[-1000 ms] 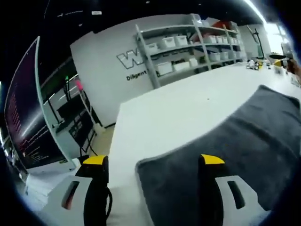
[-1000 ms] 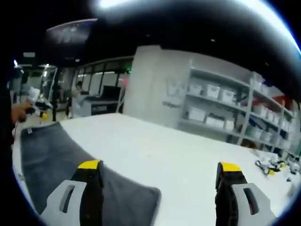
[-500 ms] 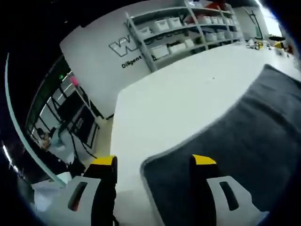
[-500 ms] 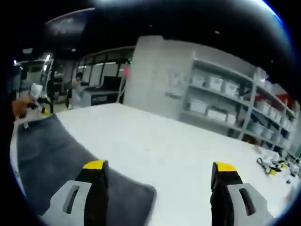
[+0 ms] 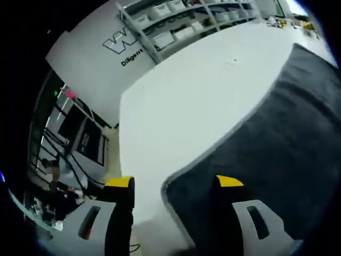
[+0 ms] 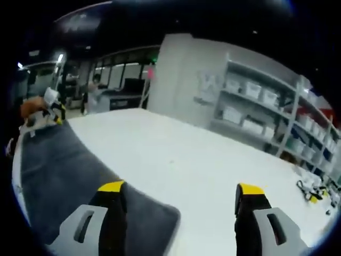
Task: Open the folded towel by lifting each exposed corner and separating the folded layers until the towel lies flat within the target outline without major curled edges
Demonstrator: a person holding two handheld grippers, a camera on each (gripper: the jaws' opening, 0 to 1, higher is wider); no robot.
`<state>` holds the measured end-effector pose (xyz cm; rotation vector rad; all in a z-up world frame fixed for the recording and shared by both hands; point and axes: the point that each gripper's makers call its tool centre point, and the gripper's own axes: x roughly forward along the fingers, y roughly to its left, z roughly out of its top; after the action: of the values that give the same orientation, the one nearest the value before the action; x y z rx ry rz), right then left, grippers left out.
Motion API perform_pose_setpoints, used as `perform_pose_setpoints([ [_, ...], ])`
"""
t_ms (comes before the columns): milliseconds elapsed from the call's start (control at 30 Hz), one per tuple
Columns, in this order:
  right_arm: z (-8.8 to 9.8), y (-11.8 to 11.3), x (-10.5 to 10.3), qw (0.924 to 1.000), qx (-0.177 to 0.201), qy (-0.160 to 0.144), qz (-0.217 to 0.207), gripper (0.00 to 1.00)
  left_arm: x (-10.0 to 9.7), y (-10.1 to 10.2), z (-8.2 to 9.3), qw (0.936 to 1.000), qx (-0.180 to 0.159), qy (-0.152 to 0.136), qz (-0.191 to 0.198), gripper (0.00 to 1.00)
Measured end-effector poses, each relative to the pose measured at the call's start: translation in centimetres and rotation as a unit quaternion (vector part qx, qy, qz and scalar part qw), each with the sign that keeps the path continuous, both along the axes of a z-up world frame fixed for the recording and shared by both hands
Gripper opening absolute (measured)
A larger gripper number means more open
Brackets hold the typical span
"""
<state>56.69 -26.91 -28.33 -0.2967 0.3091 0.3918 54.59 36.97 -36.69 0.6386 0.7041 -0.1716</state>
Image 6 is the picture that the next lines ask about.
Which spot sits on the grey towel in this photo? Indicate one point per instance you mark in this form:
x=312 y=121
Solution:
x=58 y=165

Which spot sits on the person's left hand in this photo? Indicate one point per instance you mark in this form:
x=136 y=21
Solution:
x=33 y=108

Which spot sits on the small ceiling light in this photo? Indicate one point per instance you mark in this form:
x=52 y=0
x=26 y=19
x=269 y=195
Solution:
x=60 y=58

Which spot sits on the dark machine cabinet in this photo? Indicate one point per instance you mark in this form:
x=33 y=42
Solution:
x=125 y=100

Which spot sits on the pile of small table items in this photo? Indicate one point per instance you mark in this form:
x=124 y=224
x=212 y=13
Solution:
x=315 y=190

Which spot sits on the green exit sign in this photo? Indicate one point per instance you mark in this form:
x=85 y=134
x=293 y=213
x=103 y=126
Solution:
x=154 y=59

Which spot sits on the grey metal shelving unit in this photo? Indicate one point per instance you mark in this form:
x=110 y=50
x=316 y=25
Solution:
x=290 y=106

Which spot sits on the rows of white storage bins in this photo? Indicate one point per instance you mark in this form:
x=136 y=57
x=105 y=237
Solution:
x=253 y=89

